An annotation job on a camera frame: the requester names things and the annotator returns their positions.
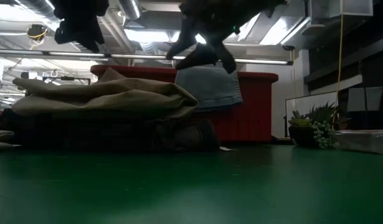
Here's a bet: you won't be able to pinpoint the green table mat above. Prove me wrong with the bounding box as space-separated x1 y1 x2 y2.
0 144 383 224

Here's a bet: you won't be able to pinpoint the red plastic laundry bin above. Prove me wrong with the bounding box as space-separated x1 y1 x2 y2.
90 64 279 143

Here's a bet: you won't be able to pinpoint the yellow ceiling cable reel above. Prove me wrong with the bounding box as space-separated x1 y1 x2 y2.
26 24 49 48

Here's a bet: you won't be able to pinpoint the beige garment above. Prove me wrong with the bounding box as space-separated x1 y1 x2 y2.
11 67 199 121

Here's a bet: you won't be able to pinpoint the dark blue denim jeans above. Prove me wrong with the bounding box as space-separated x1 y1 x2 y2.
0 108 222 153

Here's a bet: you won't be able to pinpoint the grey paper sheets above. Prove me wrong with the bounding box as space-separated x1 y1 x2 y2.
346 86 383 113

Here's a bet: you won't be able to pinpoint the yellow hanging cable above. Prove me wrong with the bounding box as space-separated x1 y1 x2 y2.
331 14 344 129

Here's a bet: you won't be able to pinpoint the silver ceiling duct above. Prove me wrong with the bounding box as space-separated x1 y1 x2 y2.
116 0 143 21

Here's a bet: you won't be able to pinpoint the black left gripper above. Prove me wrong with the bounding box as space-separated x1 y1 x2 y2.
49 0 110 53

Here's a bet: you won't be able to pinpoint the white canvas tote bag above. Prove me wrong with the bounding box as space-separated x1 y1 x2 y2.
0 129 21 152

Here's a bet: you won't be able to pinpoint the small artificial potted plant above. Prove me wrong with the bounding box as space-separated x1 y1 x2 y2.
287 101 340 149

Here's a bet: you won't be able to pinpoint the light blue towel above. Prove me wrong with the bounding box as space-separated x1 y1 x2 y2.
174 65 244 113

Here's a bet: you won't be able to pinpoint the orange white printed card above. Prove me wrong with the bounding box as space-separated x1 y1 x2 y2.
333 129 383 156

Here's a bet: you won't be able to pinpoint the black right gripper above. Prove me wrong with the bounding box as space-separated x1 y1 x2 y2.
174 0 288 75

